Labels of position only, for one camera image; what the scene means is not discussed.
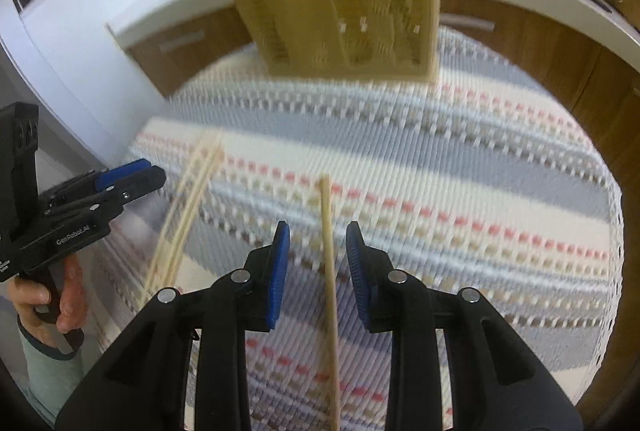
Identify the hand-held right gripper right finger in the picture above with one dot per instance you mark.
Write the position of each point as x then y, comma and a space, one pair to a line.
357, 276

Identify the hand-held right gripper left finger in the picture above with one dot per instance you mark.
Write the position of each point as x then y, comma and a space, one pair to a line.
277, 276

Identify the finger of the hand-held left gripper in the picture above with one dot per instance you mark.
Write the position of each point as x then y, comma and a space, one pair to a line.
122, 173
142, 183

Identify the yellow plastic utensil basket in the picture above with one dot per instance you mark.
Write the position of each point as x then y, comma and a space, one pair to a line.
325, 1

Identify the person's left forearm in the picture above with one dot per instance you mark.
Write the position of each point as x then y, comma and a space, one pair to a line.
47, 376

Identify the person's left hand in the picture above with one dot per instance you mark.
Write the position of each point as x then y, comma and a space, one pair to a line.
72, 296

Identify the striped woven table mat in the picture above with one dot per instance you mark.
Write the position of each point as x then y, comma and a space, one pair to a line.
450, 171

